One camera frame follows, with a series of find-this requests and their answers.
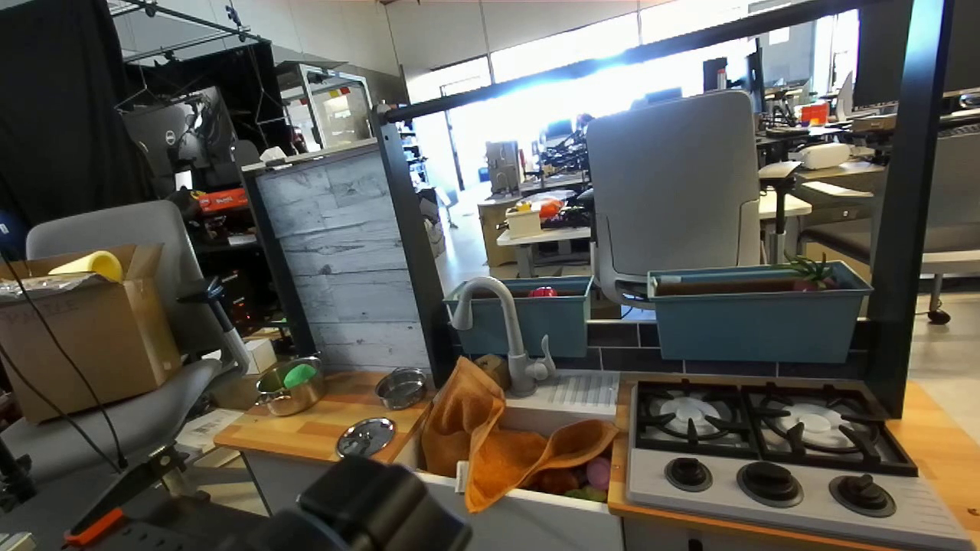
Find small steel pot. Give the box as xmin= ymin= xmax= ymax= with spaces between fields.
xmin=378 ymin=368 xmax=433 ymax=410

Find orange towel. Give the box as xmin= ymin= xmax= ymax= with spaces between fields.
xmin=417 ymin=354 xmax=615 ymax=515

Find steel pot lid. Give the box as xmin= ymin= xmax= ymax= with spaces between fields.
xmin=338 ymin=415 xmax=398 ymax=457

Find large steel pot with toys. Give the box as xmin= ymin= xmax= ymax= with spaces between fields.
xmin=254 ymin=360 xmax=318 ymax=415

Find left teal planter box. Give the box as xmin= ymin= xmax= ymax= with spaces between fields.
xmin=458 ymin=280 xmax=590 ymax=358

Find teal planter box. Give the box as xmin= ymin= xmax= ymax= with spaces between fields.
xmin=458 ymin=280 xmax=590 ymax=358
xmin=647 ymin=264 xmax=870 ymax=365

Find grey faucet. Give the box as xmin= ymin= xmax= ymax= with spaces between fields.
xmin=447 ymin=272 xmax=561 ymax=397

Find grey wood backsplash panel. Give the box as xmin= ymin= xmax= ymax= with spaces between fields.
xmin=254 ymin=145 xmax=429 ymax=371

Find white chair back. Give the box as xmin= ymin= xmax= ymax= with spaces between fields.
xmin=587 ymin=90 xmax=759 ymax=302

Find pink toy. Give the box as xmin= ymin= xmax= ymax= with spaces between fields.
xmin=586 ymin=457 xmax=608 ymax=489

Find white sink basin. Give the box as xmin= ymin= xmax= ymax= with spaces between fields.
xmin=400 ymin=365 xmax=622 ymax=551

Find right teal planter box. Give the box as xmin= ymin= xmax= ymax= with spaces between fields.
xmin=647 ymin=264 xmax=870 ymax=365

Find toy stove top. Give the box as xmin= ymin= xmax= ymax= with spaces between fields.
xmin=625 ymin=381 xmax=972 ymax=551

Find cardboard box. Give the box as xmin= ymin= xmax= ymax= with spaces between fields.
xmin=0 ymin=245 xmax=185 ymax=421

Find grey office chair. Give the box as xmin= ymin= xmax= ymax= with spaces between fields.
xmin=0 ymin=199 xmax=250 ymax=494

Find black camera mount foreground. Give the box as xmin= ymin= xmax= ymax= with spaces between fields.
xmin=60 ymin=457 xmax=472 ymax=551

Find black frame rod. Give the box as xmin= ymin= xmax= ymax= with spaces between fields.
xmin=378 ymin=0 xmax=958 ymax=415

